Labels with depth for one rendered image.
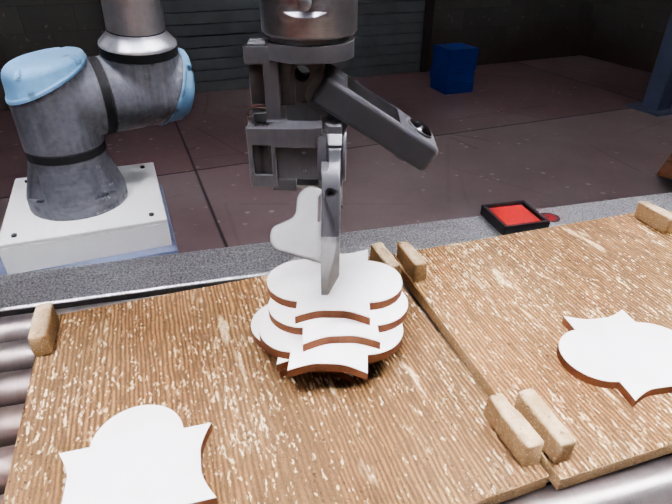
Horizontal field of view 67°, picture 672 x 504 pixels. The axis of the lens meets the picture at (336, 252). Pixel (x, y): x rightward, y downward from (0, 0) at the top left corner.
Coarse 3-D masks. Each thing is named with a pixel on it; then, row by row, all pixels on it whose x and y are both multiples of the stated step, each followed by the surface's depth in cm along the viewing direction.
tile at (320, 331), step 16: (272, 304) 51; (400, 304) 51; (272, 320) 50; (288, 320) 49; (320, 320) 49; (336, 320) 49; (352, 320) 49; (384, 320) 49; (400, 320) 50; (304, 336) 47; (320, 336) 47; (336, 336) 47; (352, 336) 47; (368, 336) 47
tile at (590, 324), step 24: (624, 312) 57; (576, 336) 53; (600, 336) 53; (624, 336) 53; (648, 336) 53; (576, 360) 50; (600, 360) 50; (624, 360) 50; (648, 360) 50; (600, 384) 48; (624, 384) 48; (648, 384) 48
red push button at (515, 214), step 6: (492, 210) 81; (498, 210) 81; (504, 210) 81; (510, 210) 81; (516, 210) 81; (522, 210) 81; (528, 210) 81; (498, 216) 79; (504, 216) 79; (510, 216) 79; (516, 216) 79; (522, 216) 79; (528, 216) 79; (534, 216) 79; (504, 222) 78; (510, 222) 78; (516, 222) 78; (522, 222) 78
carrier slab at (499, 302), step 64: (448, 256) 68; (512, 256) 68; (576, 256) 68; (640, 256) 68; (448, 320) 57; (512, 320) 57; (640, 320) 57; (512, 384) 49; (576, 384) 49; (576, 448) 43; (640, 448) 43
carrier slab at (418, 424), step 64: (64, 320) 57; (128, 320) 57; (192, 320) 57; (64, 384) 49; (128, 384) 49; (192, 384) 49; (256, 384) 49; (320, 384) 49; (384, 384) 49; (448, 384) 49; (64, 448) 43; (256, 448) 43; (320, 448) 43; (384, 448) 43; (448, 448) 43
